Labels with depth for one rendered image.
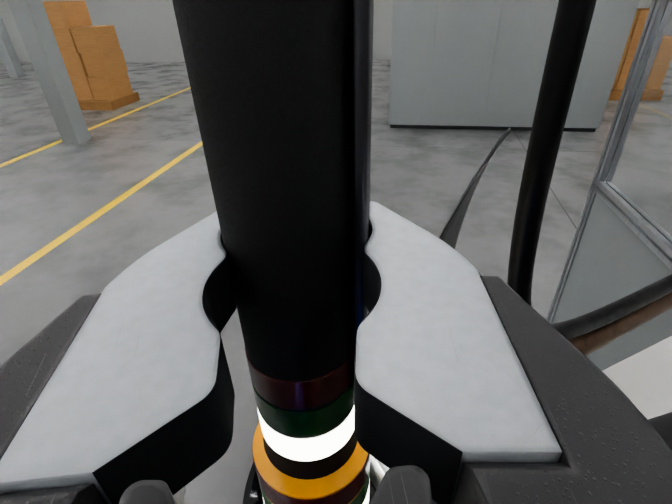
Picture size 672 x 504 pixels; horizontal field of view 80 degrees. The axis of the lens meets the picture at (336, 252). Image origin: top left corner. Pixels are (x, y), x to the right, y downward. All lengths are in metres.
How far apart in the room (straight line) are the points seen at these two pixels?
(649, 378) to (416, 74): 5.23
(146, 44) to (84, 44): 6.39
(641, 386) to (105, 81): 8.13
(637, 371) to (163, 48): 14.13
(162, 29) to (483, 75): 10.50
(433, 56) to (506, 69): 0.88
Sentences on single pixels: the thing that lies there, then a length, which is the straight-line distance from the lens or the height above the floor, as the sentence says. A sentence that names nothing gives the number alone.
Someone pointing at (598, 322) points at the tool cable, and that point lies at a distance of 0.26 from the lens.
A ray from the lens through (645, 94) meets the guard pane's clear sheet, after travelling 1.49.
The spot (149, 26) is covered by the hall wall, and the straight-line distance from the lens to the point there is 14.42.
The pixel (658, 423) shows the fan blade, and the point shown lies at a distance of 0.29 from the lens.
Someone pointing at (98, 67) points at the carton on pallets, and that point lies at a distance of 8.30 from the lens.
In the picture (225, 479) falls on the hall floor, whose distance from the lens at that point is 1.81.
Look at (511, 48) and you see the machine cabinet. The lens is 5.65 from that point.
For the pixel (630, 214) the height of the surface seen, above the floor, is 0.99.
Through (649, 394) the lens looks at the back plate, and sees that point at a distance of 0.53.
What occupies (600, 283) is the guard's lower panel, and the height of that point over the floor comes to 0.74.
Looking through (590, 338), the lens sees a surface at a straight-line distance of 0.27.
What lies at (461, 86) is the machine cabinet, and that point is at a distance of 5.63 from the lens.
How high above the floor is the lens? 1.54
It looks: 32 degrees down
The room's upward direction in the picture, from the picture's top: 2 degrees counter-clockwise
